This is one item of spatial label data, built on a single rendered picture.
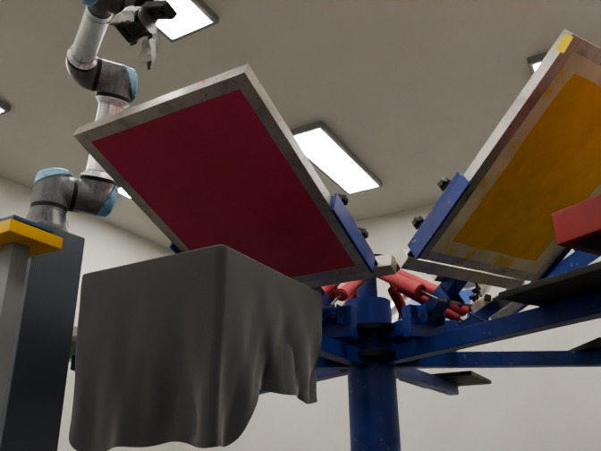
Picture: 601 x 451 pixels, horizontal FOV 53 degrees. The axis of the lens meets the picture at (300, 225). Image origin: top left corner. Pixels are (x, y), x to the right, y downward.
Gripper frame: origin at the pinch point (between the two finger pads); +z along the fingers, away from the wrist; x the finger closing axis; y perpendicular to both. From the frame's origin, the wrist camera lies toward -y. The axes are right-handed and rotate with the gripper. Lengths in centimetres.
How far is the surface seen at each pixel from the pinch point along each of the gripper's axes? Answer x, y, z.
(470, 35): -177, -46, -212
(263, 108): -22.9, -28.1, 10.9
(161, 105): -12.6, -2.9, 9.9
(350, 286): -117, -8, 3
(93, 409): -38, 14, 80
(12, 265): -3, 10, 63
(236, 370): -42, -21, 71
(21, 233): 1, 6, 59
